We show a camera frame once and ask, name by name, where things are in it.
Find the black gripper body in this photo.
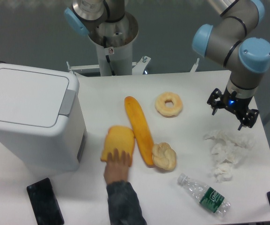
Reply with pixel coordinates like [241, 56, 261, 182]
[220, 90, 252, 120]

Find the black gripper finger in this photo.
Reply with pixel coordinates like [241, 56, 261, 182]
[237, 109, 259, 131]
[207, 88, 224, 115]

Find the orange toast bread slice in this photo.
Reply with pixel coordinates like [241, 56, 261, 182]
[100, 126, 135, 166]

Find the dark sleeved forearm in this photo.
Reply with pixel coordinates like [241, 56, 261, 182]
[106, 181, 147, 225]

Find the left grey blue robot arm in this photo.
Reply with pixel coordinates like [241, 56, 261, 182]
[64, 0, 270, 128]

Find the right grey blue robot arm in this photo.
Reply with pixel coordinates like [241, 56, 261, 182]
[192, 0, 270, 127]

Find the white plastic trash can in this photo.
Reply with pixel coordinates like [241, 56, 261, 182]
[0, 63, 87, 171]

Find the bare human hand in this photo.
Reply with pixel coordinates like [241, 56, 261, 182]
[104, 149, 131, 185]

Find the crumpled white tissue paper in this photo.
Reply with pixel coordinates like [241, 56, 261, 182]
[203, 130, 255, 183]

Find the braided bread roll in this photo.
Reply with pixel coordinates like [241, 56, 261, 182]
[152, 142, 176, 171]

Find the long orange baguette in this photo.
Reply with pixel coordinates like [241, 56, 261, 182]
[124, 96, 154, 167]

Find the clear plastic water bottle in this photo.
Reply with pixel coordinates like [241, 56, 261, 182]
[177, 173, 231, 218]

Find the black smartphone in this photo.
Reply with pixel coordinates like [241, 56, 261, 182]
[26, 178, 65, 225]

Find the pale ring donut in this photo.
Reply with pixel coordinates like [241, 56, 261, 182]
[155, 92, 183, 117]

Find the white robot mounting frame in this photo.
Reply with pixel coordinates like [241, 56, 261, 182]
[66, 42, 201, 76]

